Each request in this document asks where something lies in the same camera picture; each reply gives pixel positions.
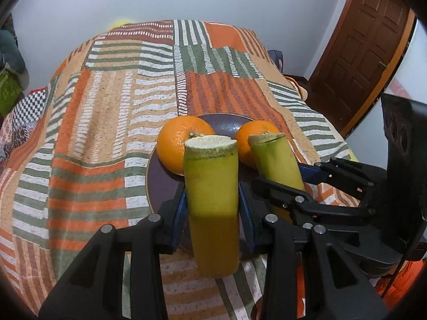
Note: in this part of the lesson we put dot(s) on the brown wooden door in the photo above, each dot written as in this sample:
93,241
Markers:
363,46

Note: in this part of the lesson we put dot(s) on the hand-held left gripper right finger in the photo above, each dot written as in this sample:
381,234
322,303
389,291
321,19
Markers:
247,220

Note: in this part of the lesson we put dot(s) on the yellow pillow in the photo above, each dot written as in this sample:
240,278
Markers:
117,24

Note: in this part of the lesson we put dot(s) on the green cloth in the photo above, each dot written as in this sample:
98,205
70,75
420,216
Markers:
9,91

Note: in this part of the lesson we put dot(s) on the orange cloth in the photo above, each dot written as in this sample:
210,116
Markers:
407,280

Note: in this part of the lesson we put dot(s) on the orange wooden door frame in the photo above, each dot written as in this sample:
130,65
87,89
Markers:
395,71

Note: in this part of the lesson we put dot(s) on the dark purple plate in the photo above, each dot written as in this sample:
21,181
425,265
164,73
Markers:
222,123

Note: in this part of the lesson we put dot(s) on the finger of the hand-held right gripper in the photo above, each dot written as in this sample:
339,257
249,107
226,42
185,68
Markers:
300,203
310,173

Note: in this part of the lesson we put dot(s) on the checkered patchwork cloth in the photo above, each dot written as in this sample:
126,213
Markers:
23,116

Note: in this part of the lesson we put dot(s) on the striped patchwork blanket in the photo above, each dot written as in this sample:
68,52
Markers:
100,123

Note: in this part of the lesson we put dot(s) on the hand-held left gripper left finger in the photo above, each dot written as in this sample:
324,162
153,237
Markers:
180,216

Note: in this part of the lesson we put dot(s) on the yellow-green banana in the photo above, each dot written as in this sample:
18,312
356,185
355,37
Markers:
212,200
277,166

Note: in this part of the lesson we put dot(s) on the grey cloth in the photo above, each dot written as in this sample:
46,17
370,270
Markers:
10,50

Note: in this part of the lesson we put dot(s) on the blue bag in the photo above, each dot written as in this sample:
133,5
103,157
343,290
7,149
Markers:
277,59

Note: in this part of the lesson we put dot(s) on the orange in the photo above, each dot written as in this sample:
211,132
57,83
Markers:
171,143
245,146

